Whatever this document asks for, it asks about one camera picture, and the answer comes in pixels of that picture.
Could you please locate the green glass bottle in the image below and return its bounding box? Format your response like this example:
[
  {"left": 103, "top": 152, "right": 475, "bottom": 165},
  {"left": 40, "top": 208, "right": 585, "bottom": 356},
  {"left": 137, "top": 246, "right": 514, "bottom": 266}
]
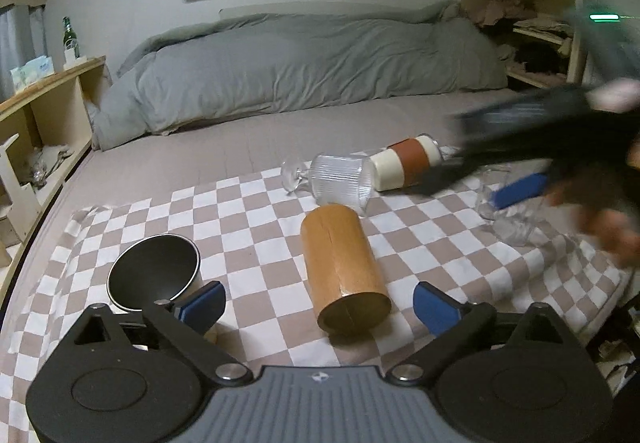
[{"left": 63, "top": 16, "right": 80, "bottom": 62}]

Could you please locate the cream cup brown sleeve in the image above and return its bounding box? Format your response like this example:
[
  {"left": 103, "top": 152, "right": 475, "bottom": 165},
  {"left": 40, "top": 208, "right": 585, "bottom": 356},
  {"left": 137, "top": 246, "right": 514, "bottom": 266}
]
[{"left": 370, "top": 134, "right": 442, "bottom": 192}]

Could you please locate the clear glass cup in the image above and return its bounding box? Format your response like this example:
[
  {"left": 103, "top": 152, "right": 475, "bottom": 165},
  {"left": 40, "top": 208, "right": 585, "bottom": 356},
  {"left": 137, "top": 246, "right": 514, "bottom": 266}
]
[{"left": 475, "top": 164, "right": 542, "bottom": 247}]

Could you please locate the wooden shelf of bed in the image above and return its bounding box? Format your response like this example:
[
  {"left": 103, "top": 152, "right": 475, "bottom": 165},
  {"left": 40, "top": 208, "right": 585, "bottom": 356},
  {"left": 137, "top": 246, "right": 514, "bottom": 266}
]
[
  {"left": 1, "top": 57, "right": 111, "bottom": 281},
  {"left": 460, "top": 0, "right": 586, "bottom": 88}
]

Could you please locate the grey duvet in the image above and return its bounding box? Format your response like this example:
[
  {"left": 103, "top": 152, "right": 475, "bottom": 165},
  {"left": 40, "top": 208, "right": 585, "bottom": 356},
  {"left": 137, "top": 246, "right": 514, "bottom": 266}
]
[{"left": 87, "top": 1, "right": 506, "bottom": 150}]

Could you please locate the wooden shelf right of bed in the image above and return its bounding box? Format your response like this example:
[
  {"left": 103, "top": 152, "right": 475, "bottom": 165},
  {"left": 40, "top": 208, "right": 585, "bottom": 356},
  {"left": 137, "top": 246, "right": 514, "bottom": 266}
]
[{"left": 460, "top": 0, "right": 586, "bottom": 88}]

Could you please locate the wooden cylindrical cup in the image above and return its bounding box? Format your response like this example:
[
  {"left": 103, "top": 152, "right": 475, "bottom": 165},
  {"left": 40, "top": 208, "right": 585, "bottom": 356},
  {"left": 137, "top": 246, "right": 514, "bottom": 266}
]
[{"left": 300, "top": 204, "right": 392, "bottom": 336}]

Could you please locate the checkered beige white blanket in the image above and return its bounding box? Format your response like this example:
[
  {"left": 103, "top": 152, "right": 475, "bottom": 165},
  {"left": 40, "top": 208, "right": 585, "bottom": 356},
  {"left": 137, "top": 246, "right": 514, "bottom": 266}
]
[{"left": 1, "top": 169, "right": 629, "bottom": 442}]

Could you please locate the wooden shelf left of bed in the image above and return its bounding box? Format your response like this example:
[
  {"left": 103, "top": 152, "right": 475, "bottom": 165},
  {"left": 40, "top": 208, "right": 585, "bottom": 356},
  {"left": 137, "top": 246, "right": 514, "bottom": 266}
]
[{"left": 1, "top": 57, "right": 111, "bottom": 281}]

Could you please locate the person's hand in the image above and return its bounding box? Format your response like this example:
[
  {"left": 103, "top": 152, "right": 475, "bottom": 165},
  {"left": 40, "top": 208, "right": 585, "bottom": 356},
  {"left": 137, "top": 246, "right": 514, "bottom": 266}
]
[{"left": 544, "top": 171, "right": 639, "bottom": 270}]

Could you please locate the ribbed clear glass goblet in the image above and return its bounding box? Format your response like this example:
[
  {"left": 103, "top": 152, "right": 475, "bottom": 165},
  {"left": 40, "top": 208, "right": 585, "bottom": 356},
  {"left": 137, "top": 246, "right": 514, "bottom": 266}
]
[{"left": 281, "top": 154, "right": 374, "bottom": 216}]

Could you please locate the tissue pack on shelf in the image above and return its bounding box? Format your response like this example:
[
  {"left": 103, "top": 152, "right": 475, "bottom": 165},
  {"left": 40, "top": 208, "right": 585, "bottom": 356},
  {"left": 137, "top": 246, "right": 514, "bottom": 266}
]
[{"left": 10, "top": 56, "right": 54, "bottom": 93}]

